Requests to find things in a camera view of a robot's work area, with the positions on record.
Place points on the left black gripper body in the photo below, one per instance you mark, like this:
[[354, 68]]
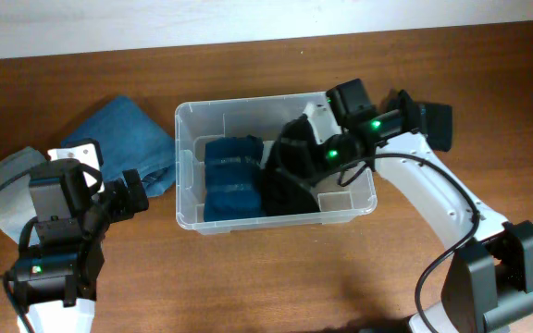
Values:
[[117, 201]]

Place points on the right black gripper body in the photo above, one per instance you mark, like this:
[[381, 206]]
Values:
[[328, 156]]

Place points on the blue cloth bundle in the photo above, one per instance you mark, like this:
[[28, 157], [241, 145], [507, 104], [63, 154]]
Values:
[[233, 178]]

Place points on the black cloth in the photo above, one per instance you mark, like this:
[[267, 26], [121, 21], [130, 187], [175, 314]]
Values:
[[282, 196], [433, 120]]

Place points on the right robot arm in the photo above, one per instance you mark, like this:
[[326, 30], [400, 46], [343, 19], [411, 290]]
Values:
[[489, 284]]

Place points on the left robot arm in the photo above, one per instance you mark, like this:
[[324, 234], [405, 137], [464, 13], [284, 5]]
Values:
[[52, 285]]

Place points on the folded dark blue jeans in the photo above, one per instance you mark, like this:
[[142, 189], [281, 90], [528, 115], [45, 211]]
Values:
[[129, 139]]

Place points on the clear plastic storage bin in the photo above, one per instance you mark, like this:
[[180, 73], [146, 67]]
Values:
[[198, 123]]

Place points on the folded light grey jeans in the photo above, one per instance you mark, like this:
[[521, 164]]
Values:
[[16, 207]]

